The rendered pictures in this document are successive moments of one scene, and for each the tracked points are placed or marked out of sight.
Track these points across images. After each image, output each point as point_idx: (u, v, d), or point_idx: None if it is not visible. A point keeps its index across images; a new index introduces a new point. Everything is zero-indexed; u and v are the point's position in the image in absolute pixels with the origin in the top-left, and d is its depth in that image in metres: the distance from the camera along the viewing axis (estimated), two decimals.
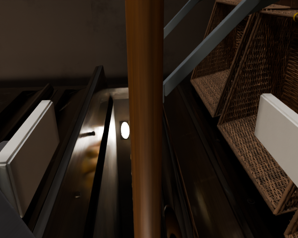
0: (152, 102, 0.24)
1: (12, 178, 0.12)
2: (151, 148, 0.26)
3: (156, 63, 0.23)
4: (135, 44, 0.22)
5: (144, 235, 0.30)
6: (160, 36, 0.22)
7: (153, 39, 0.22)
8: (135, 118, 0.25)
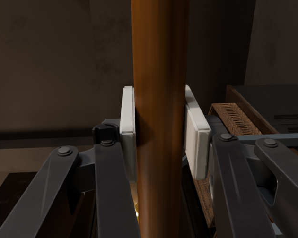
0: (170, 152, 0.17)
1: (135, 146, 0.14)
2: (166, 209, 0.19)
3: (177, 99, 0.16)
4: (146, 72, 0.15)
5: None
6: (183, 61, 0.15)
7: (172, 67, 0.15)
8: (145, 172, 0.18)
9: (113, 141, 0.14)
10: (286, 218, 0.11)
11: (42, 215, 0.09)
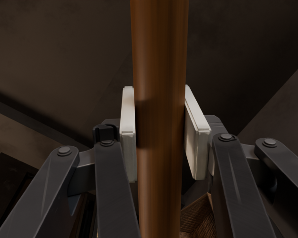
0: (170, 154, 0.17)
1: (135, 146, 0.14)
2: (166, 211, 0.19)
3: (176, 102, 0.16)
4: (146, 75, 0.15)
5: None
6: (182, 63, 0.15)
7: (171, 69, 0.15)
8: (145, 174, 0.18)
9: (113, 141, 0.14)
10: (286, 218, 0.11)
11: (42, 215, 0.09)
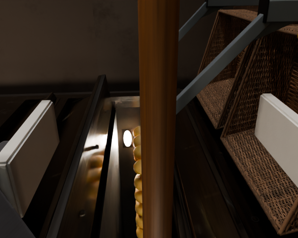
0: (165, 131, 0.23)
1: (12, 178, 0.12)
2: (162, 175, 0.25)
3: (170, 91, 0.22)
4: (149, 72, 0.21)
5: None
6: (174, 64, 0.21)
7: (167, 68, 0.21)
8: (147, 146, 0.24)
9: None
10: None
11: None
